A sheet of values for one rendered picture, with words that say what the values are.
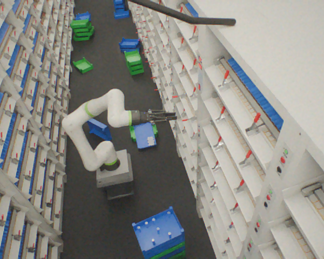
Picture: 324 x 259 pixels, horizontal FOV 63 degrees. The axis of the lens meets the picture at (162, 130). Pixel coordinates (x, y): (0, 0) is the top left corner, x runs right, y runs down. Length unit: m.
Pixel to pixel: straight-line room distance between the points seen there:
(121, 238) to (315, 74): 2.00
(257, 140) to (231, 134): 0.28
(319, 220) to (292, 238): 0.20
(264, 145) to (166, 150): 2.03
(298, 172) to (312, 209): 0.12
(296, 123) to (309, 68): 0.24
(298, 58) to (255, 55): 0.12
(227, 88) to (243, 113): 0.16
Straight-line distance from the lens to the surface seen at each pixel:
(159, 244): 1.89
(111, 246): 2.45
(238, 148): 1.17
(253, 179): 1.09
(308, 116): 0.71
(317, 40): 1.03
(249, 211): 1.24
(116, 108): 1.62
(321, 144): 0.66
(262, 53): 0.92
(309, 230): 0.82
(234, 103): 1.08
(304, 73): 0.86
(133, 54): 4.25
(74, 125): 1.95
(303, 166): 0.75
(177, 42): 1.91
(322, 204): 0.84
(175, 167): 2.74
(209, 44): 1.24
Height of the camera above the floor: 2.21
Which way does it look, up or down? 45 degrees down
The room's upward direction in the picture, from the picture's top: 7 degrees counter-clockwise
